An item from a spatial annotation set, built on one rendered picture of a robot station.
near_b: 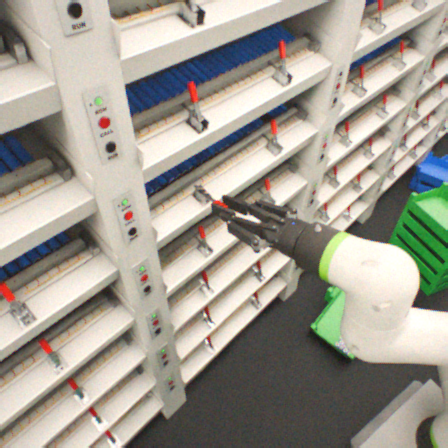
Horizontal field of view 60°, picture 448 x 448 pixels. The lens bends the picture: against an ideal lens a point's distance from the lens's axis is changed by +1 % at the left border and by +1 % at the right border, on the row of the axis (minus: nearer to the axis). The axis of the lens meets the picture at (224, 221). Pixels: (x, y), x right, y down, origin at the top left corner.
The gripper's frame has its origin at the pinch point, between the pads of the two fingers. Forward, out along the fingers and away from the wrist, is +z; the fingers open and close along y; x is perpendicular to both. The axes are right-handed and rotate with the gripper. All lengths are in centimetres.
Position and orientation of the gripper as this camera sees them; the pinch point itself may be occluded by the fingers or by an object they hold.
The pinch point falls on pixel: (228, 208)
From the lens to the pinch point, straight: 83.8
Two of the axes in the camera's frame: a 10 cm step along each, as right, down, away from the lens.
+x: -1.5, -7.8, -6.0
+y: 7.0, -5.2, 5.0
